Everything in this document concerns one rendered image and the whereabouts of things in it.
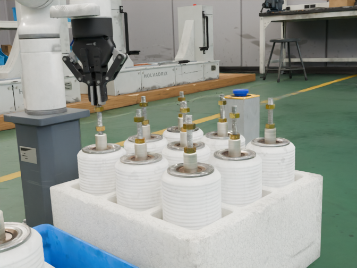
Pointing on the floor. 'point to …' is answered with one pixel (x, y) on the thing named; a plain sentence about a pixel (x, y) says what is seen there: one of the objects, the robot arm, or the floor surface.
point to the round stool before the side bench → (288, 58)
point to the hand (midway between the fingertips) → (98, 94)
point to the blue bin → (74, 251)
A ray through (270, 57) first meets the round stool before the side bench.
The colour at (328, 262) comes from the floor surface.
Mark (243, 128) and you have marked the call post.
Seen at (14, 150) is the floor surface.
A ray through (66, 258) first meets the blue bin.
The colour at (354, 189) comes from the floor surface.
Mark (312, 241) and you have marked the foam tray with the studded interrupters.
